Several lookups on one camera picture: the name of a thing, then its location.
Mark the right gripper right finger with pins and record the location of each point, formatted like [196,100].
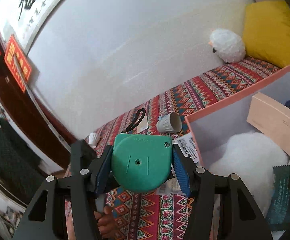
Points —
[240,216]

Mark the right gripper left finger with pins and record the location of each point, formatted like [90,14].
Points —
[44,218]

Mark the teal tape measure case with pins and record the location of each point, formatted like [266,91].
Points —
[141,163]

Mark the grey ribbed cup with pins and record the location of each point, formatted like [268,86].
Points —
[170,123]

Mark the pink cardboard box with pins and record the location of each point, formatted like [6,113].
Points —
[272,119]

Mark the bare left hand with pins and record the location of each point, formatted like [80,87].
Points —
[106,223]

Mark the white ribbed paper cup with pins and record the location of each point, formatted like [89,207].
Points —
[93,139]

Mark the clear bag with biscuit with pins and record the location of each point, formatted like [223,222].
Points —
[171,186]

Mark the white label paper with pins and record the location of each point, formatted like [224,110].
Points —
[188,147]

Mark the patterned red bedspread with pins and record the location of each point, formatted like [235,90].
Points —
[150,215]

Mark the dark wooden door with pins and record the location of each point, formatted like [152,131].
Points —
[26,116]

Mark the salmon pink storage box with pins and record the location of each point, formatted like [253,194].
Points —
[213,126]

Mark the red poster sign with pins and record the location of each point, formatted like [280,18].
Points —
[17,63]

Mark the white fluffy chick toy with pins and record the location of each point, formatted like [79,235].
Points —
[227,45]

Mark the calligraphy scroll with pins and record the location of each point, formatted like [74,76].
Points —
[27,17]

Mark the yellow cushion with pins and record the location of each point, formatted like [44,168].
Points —
[266,32]

